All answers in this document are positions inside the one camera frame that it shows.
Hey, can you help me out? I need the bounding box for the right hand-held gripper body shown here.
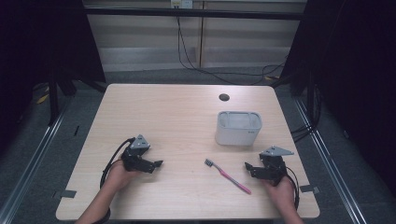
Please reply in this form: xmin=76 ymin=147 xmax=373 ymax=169
xmin=258 ymin=146 xmax=295 ymax=187

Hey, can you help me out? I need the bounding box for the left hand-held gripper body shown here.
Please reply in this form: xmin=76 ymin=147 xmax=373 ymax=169
xmin=120 ymin=133 xmax=154 ymax=172

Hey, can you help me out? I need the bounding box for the person's right hand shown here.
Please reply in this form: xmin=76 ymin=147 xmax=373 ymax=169
xmin=262 ymin=175 xmax=297 ymax=207

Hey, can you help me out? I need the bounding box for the person's left hand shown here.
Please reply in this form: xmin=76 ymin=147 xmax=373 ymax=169
xmin=104 ymin=159 xmax=139 ymax=191

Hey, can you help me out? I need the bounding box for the pink toothbrush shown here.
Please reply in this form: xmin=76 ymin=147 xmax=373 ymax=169
xmin=204 ymin=158 xmax=252 ymax=196

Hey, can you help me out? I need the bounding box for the white plastic container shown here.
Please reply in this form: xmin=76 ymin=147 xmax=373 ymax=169
xmin=214 ymin=110 xmax=263 ymax=147

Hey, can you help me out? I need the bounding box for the black tape strip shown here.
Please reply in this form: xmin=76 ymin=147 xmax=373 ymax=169
xmin=51 ymin=189 xmax=78 ymax=200
xmin=299 ymin=184 xmax=320 ymax=195

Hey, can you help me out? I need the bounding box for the black wristband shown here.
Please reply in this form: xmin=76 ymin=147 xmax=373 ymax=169
xmin=92 ymin=207 xmax=112 ymax=224

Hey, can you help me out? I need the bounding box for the black curtain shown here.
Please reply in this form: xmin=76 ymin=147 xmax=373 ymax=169
xmin=0 ymin=0 xmax=106 ymax=153
xmin=279 ymin=0 xmax=396 ymax=197

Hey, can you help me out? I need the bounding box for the black metal crossbar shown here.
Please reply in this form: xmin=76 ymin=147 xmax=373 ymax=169
xmin=83 ymin=7 xmax=308 ymax=21

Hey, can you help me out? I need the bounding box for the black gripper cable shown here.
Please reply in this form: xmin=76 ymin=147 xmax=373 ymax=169
xmin=99 ymin=137 xmax=136 ymax=189
xmin=284 ymin=165 xmax=301 ymax=211

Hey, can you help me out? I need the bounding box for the black cable bundle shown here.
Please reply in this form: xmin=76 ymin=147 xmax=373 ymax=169
xmin=290 ymin=83 xmax=323 ymax=144

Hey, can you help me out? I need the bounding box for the metal floor rail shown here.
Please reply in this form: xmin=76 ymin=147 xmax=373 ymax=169
xmin=0 ymin=96 xmax=76 ymax=224
xmin=292 ymin=96 xmax=370 ymax=224

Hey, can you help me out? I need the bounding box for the black wall cable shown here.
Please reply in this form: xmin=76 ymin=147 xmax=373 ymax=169
xmin=176 ymin=15 xmax=288 ymax=86

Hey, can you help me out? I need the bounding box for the white wall socket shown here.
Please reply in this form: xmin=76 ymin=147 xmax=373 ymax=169
xmin=170 ymin=0 xmax=194 ymax=9

